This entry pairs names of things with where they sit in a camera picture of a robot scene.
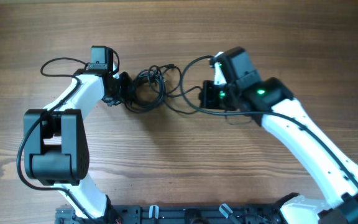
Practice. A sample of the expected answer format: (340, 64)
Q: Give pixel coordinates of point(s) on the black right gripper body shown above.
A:
(210, 94)

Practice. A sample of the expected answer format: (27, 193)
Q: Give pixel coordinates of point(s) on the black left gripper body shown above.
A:
(124, 88)

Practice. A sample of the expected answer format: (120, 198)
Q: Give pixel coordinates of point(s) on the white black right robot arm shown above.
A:
(238, 87)

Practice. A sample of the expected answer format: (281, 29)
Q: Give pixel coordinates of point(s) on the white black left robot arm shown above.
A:
(54, 154)

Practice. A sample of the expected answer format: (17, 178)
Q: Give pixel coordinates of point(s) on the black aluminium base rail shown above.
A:
(134, 214)

